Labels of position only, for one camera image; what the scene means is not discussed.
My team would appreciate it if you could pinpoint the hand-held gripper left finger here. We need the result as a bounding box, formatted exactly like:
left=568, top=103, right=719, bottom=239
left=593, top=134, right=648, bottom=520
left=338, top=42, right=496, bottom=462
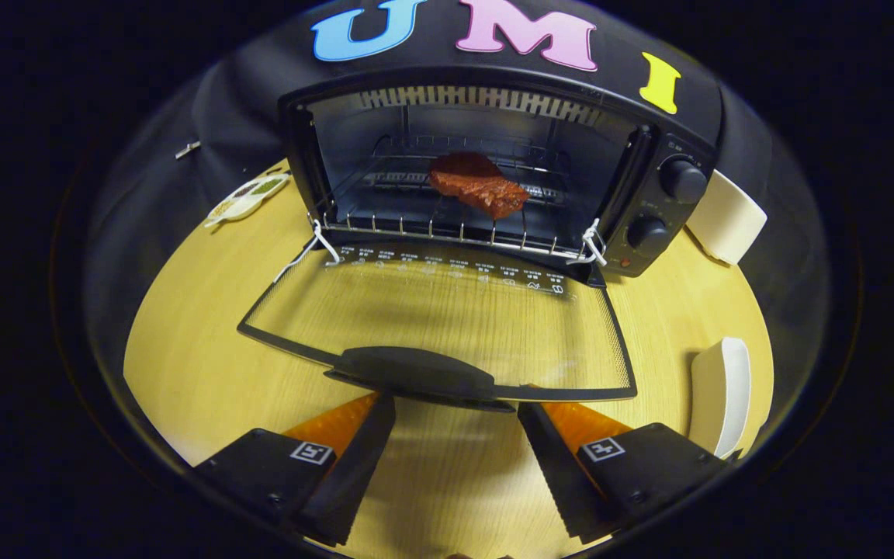
left=192, top=391, right=397, bottom=547

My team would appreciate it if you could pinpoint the black toaster oven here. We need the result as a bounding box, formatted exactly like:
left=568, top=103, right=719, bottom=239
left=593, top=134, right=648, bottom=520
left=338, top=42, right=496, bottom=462
left=236, top=66, right=719, bottom=412

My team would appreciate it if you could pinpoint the white bread toaster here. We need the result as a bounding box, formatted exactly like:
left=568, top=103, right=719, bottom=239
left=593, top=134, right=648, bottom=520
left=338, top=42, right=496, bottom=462
left=684, top=168, right=768, bottom=266

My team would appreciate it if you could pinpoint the white divided condiment dish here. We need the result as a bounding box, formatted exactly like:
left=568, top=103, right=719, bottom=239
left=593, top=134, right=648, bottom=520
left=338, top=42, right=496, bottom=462
left=204, top=172, right=291, bottom=228

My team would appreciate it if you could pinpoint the white rectangular dish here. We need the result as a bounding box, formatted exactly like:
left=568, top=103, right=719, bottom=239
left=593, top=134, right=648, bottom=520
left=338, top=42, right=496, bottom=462
left=688, top=336, right=752, bottom=460

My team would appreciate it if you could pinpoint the red meat slice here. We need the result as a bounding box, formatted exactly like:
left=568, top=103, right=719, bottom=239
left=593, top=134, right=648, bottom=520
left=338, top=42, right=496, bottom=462
left=428, top=151, right=531, bottom=220

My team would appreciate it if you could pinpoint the metal wire oven rack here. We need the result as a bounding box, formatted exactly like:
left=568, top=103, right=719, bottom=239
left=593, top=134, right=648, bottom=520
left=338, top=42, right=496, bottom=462
left=315, top=136, right=607, bottom=261

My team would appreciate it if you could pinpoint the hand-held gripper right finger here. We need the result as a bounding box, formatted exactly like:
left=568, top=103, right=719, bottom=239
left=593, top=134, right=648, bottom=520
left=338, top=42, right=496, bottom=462
left=517, top=400, right=729, bottom=544

